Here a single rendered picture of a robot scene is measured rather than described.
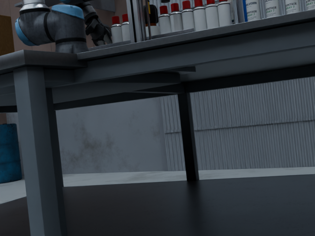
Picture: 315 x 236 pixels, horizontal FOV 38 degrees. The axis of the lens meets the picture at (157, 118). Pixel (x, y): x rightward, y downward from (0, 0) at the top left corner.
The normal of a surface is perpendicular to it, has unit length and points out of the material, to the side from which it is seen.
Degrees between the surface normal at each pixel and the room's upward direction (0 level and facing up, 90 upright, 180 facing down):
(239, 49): 90
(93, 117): 90
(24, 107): 90
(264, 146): 90
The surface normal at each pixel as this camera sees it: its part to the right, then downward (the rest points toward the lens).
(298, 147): -0.57, 0.06
